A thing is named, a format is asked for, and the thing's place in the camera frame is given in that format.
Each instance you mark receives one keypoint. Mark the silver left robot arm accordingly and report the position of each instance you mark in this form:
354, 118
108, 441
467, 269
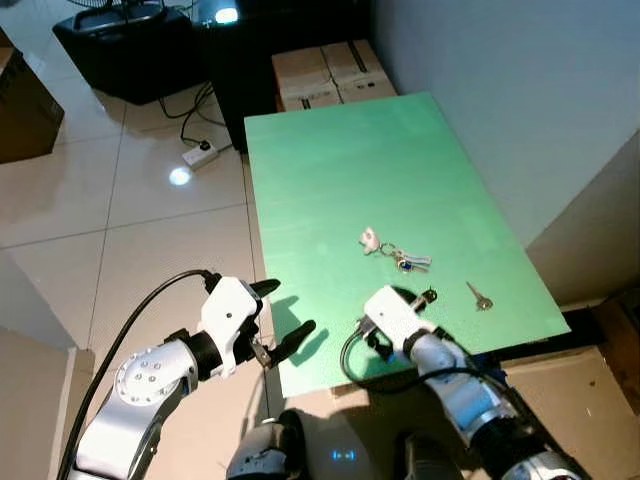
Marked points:
140, 385

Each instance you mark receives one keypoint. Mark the key bunch with white tag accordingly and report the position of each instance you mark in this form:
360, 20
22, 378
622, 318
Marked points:
405, 260

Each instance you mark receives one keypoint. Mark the single silver key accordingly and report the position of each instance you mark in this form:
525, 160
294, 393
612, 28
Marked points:
480, 297

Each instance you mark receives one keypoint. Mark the blue cloth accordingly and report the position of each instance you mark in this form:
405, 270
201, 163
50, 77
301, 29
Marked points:
490, 365

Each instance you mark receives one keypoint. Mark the robot torso with blue light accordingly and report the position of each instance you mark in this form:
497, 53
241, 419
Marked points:
300, 450

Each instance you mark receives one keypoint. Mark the black toner box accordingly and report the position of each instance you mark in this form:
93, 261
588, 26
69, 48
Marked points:
545, 335

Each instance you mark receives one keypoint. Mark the green table mat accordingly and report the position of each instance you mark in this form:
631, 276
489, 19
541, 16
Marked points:
370, 170

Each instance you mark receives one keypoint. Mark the white power strip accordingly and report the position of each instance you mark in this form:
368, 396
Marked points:
200, 154

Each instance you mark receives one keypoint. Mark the brown box with grey device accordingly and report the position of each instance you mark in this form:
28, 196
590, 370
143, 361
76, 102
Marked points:
620, 340

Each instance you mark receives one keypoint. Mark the pale cardboard box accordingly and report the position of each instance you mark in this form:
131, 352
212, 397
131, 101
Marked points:
360, 70
300, 75

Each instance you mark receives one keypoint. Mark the beige cabinet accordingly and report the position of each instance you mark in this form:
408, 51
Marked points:
35, 410

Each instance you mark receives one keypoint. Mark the black cabinet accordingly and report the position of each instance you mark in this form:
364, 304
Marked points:
250, 60

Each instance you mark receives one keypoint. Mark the black speaker box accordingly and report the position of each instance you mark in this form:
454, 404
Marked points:
125, 50

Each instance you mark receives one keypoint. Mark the dark brown cardboard box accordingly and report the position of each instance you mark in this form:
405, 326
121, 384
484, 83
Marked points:
25, 105

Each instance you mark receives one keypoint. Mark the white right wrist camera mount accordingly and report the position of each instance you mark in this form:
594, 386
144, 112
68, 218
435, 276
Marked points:
395, 315

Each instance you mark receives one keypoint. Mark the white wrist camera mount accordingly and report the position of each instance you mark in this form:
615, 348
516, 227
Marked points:
230, 315
395, 315

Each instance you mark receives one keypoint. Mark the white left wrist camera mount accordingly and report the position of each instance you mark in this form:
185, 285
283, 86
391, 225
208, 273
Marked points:
230, 315

